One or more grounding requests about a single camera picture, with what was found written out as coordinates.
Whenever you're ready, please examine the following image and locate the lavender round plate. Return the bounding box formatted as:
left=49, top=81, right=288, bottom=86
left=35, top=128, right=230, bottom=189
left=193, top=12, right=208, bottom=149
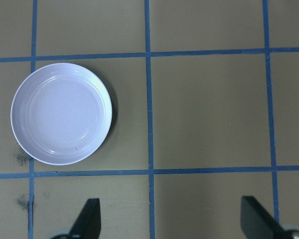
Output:
left=10, top=62, right=113, bottom=166

